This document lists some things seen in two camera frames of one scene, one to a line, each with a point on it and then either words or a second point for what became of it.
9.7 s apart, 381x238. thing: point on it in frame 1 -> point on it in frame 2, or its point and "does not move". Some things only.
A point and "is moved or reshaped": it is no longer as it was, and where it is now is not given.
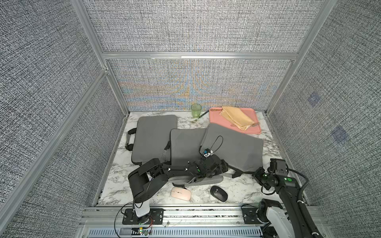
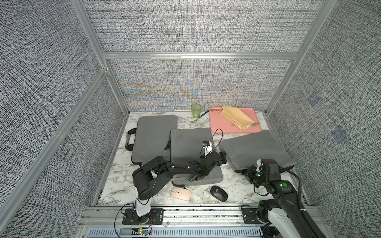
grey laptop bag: x=243 y=152 is moved or reshaped
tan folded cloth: x=237 y=116 does not move
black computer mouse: x=219 y=193 does not move
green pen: x=200 y=116 does not move
